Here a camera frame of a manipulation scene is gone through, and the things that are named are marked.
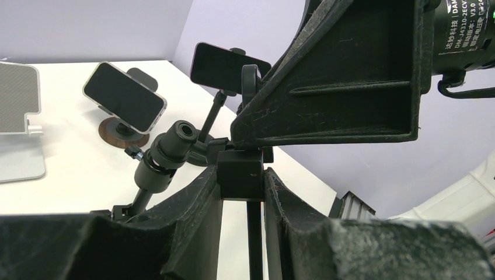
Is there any brown round base phone stand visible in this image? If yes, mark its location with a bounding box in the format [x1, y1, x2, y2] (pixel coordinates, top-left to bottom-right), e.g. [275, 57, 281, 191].
[98, 68, 158, 149]

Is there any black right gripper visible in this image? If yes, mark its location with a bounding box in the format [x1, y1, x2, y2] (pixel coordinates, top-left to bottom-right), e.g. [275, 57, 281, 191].
[432, 0, 494, 75]

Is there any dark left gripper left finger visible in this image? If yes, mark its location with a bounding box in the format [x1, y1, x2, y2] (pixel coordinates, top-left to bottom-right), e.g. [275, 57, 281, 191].
[1, 167, 222, 279]

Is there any clear-case phone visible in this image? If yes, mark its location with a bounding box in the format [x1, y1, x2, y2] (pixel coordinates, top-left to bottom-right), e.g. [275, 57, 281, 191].
[82, 61, 168, 134]

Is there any white folding phone stand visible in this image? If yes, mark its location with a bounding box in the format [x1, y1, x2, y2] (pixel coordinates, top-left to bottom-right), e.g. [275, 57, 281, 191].
[1, 62, 46, 184]

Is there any black pole phone stand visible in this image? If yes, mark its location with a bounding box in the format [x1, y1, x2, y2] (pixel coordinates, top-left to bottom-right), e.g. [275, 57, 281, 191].
[187, 47, 248, 167]
[90, 120, 276, 280]

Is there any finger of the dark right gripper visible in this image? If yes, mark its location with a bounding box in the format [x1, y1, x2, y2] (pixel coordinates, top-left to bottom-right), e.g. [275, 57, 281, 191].
[231, 1, 437, 149]

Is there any red-edged black phone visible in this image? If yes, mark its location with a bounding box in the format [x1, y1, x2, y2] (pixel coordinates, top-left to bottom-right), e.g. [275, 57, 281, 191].
[190, 42, 271, 93]

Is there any aluminium frame rail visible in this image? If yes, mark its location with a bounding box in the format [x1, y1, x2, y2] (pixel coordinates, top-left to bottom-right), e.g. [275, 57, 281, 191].
[329, 191, 377, 220]

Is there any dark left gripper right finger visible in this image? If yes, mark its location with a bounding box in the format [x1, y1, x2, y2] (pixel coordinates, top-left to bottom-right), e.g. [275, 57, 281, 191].
[264, 169, 494, 279]

